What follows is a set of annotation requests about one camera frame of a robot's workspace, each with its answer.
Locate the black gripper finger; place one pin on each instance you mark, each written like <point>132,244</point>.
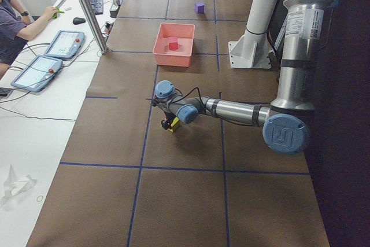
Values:
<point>166,124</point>

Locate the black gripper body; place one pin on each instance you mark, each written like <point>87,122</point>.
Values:
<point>166,115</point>

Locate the yellow foam block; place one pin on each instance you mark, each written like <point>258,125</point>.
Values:
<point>175,125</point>

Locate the pink red foam block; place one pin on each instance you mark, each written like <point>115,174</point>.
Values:
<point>173,43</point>

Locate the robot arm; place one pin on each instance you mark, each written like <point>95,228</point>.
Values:
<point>285,123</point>

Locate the pink plastic bin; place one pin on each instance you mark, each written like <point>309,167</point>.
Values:
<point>177,58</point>

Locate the near orange black connector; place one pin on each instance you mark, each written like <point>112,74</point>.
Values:
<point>108,27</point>

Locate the purple foam block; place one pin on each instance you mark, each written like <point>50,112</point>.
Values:
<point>199,7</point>

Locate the far teach pendant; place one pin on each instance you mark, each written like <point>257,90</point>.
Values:
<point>65,44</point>

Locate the teach pendant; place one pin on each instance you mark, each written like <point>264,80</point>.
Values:
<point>65,44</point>
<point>38,74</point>

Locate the black computer mouse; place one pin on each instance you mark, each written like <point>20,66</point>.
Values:
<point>78,20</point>

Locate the near teach pendant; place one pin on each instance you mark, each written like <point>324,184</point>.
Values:
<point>38,74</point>

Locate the black keyboard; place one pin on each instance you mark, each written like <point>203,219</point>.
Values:
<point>97,6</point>

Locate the crumpled white paper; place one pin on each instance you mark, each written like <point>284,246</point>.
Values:
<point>13,186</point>

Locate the seated person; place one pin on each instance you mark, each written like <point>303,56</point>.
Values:
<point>17,29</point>

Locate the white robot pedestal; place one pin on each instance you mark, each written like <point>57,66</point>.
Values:
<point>252,48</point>

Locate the aluminium frame post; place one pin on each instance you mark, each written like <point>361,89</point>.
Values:
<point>94,26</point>

